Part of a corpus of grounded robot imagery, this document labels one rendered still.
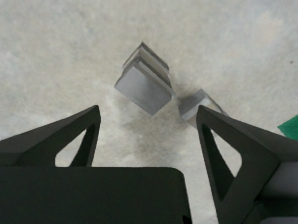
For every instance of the green flat mat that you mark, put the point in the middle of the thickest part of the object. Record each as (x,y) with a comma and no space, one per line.
(290,128)

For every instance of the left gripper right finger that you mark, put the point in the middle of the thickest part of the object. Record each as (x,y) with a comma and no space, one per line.
(269,168)

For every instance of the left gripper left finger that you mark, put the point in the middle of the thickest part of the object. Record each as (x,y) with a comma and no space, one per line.
(40,146)

